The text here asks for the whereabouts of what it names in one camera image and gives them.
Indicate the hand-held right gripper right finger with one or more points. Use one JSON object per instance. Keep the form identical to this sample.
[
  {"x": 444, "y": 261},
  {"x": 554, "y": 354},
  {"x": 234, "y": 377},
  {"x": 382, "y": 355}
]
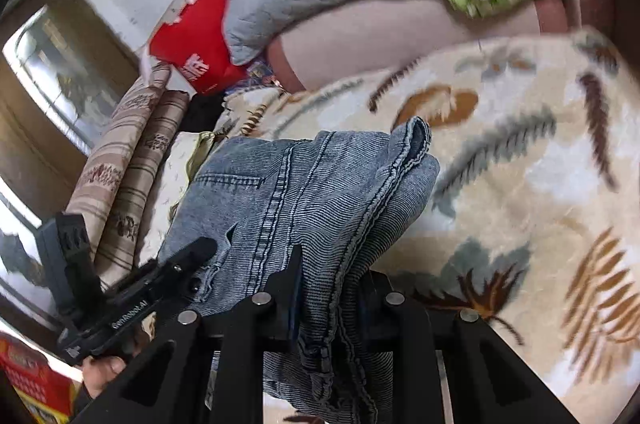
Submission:
[{"x": 380, "y": 304}]

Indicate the dark cloth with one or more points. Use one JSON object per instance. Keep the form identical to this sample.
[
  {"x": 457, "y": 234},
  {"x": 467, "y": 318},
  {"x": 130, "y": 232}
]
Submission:
[{"x": 202, "y": 114}]

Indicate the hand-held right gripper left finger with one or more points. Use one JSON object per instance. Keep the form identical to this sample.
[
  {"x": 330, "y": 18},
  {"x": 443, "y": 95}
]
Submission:
[{"x": 285, "y": 289}]

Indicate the red bag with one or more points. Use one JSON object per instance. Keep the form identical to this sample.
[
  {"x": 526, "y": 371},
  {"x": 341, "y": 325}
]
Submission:
[{"x": 200, "y": 39}]

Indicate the white cloth with green trim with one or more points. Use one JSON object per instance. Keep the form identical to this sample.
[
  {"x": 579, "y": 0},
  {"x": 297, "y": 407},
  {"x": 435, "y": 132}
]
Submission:
[{"x": 172, "y": 174}]

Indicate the blue denim pants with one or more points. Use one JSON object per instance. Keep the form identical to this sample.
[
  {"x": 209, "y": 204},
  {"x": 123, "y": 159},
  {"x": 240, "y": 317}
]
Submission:
[{"x": 310, "y": 184}]

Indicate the pink pillow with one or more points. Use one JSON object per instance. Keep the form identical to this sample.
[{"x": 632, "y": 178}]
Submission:
[{"x": 375, "y": 39}]

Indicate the person's left hand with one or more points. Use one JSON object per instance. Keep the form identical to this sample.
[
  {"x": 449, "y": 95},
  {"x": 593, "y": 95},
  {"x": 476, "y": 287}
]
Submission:
[{"x": 100, "y": 376}]

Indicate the red and yellow box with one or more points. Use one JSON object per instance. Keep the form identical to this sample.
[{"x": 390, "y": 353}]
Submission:
[{"x": 30, "y": 379}]

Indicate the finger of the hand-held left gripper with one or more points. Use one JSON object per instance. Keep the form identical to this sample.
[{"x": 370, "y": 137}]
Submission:
[
  {"x": 65, "y": 254},
  {"x": 192, "y": 249}
]

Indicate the brown striped folded quilt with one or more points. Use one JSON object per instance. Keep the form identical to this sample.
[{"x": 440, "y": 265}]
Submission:
[{"x": 145, "y": 184}]

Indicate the colourful printed packet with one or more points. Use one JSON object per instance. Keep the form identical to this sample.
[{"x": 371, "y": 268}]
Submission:
[{"x": 255, "y": 77}]

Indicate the leaf printed blanket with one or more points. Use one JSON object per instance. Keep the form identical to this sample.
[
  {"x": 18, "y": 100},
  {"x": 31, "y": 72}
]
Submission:
[{"x": 525, "y": 204}]

